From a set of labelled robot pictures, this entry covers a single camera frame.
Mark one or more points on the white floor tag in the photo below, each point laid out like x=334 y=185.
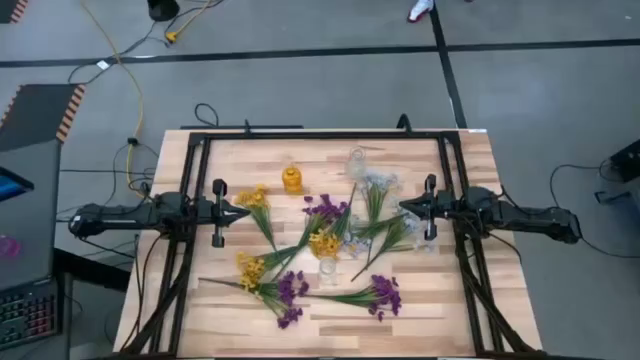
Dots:
x=102 y=64

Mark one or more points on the person's shoe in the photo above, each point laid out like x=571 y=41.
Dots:
x=420 y=10

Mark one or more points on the small textured clear glass vase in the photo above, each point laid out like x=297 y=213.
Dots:
x=356 y=167

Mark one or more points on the yellow glass vase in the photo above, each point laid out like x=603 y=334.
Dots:
x=292 y=180

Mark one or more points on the small black screen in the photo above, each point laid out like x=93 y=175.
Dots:
x=12 y=186

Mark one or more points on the tall clear glass vase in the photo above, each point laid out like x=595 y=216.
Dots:
x=327 y=272

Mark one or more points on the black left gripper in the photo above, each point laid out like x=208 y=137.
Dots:
x=219 y=215

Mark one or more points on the yellow artificial flower bunch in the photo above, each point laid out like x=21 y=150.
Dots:
x=325 y=245
x=250 y=270
x=252 y=199

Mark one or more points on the black metal table frame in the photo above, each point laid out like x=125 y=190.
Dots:
x=430 y=135

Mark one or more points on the grey desk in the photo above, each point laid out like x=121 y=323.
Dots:
x=30 y=225

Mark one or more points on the black equipment box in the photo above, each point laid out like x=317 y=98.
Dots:
x=627 y=160

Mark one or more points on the small black frame clamp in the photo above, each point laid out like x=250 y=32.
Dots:
x=246 y=127

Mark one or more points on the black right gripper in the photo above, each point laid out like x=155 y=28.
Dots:
x=435 y=207

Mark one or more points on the large black frame clamp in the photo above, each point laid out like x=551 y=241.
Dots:
x=407 y=125

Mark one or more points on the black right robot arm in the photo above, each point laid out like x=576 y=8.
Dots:
x=525 y=220

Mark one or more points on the large black orange-striped mat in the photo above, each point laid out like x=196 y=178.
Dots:
x=35 y=115

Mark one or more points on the black floor tape strip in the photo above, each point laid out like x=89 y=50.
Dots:
x=451 y=90
x=300 y=53

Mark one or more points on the black backlit keyboard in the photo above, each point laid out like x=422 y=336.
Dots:
x=27 y=315

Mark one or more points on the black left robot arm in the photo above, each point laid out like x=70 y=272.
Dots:
x=125 y=215

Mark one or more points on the small black orange-striped mat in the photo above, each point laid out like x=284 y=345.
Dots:
x=7 y=7

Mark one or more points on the black round stand base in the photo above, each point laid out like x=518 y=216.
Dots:
x=162 y=9

